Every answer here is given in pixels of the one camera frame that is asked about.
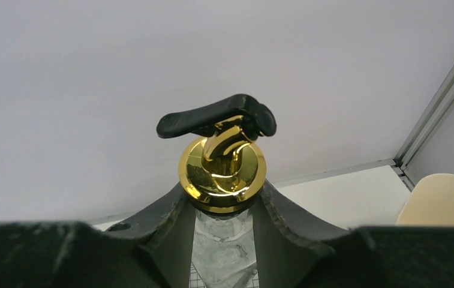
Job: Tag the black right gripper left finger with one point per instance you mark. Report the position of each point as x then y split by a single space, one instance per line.
151 248

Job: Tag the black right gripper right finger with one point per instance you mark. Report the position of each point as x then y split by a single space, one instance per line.
294 248

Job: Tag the clear glass oil bottle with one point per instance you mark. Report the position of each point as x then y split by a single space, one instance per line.
222 173

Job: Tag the cream waste bin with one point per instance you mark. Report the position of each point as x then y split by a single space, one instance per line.
431 202

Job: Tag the black wire basket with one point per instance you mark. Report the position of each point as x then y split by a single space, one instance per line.
201 277

